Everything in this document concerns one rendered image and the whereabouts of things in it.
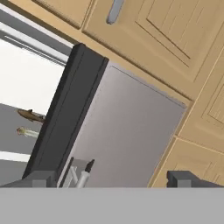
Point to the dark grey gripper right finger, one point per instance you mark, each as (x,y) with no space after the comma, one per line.
(182,178)

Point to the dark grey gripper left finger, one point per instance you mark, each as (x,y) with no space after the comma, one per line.
(40,178)

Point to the white fridge door rack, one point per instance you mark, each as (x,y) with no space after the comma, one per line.
(70,175)

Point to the brown fish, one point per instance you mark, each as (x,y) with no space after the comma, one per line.
(30,115)

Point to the light wood cupboard door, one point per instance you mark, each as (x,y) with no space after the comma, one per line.
(208,105)
(175,32)
(68,10)

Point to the light wood drawer front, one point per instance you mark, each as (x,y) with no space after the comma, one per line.
(192,160)

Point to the white bottle with dark cap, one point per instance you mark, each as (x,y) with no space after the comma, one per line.
(85,175)

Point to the pale green vegetable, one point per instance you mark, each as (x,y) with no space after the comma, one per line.
(26,132)

